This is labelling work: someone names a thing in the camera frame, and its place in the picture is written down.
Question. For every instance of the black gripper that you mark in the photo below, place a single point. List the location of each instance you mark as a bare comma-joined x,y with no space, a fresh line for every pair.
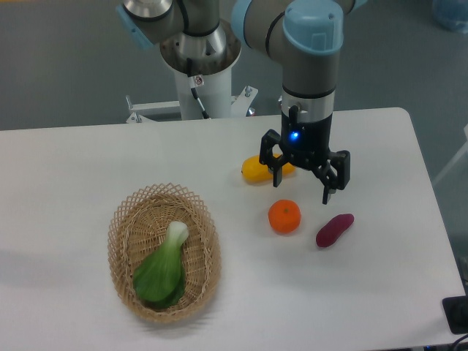
306,145

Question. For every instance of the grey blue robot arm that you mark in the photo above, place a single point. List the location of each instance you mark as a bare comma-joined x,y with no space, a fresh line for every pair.
200,41

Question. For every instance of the woven wicker basket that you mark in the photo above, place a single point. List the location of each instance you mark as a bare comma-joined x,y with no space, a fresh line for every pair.
138,228

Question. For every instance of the yellow mango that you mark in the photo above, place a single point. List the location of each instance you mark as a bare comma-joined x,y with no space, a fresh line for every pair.
254,172

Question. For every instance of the orange tangerine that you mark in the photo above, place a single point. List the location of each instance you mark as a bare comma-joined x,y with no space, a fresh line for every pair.
284,216

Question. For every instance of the purple sweet potato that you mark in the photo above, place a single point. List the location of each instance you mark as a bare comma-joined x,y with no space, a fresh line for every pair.
330,232

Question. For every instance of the green bok choy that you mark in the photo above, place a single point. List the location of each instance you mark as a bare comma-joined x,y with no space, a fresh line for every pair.
159,280

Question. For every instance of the black device at table edge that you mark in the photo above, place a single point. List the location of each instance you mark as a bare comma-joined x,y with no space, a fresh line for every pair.
455,309

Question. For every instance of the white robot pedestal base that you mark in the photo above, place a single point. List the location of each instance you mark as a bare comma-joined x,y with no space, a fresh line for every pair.
199,97

